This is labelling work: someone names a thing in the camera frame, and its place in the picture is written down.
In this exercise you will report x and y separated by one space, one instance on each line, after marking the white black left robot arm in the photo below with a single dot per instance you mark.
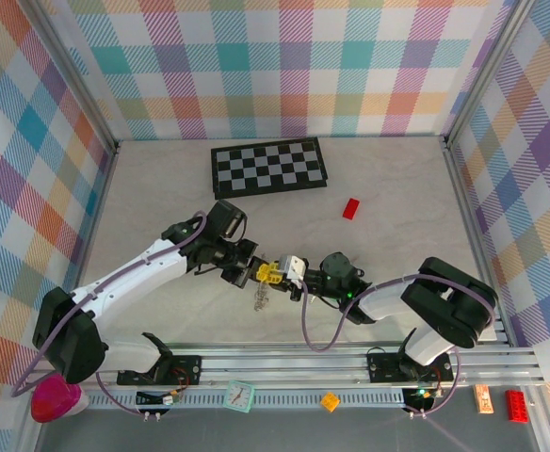
129 278

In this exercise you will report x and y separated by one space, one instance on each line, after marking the aluminium table side rail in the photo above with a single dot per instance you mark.
93 235
475 235

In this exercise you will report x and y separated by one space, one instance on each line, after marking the orange tag on rail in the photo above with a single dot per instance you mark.
483 399

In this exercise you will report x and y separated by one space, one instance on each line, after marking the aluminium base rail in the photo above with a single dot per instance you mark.
284 365

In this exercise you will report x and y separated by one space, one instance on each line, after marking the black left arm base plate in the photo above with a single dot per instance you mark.
188 369

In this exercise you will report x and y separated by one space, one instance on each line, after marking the red studded toy brick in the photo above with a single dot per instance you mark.
517 406

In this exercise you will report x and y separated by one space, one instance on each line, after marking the yellow toy brick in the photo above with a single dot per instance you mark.
330 401

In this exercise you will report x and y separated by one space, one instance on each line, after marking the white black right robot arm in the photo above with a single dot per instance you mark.
388 299

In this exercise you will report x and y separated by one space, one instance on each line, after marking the aluminium frame post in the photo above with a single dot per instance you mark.
484 73
75 77

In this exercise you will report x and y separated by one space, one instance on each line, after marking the black grey chessboard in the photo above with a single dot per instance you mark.
268 167

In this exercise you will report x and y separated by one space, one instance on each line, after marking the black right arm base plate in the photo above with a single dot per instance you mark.
381 372

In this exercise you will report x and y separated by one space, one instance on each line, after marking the teal toy clock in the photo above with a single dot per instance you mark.
238 396

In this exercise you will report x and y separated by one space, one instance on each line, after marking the small red brick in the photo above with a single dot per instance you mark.
351 208

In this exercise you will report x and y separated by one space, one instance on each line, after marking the pink cup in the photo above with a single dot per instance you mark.
51 400

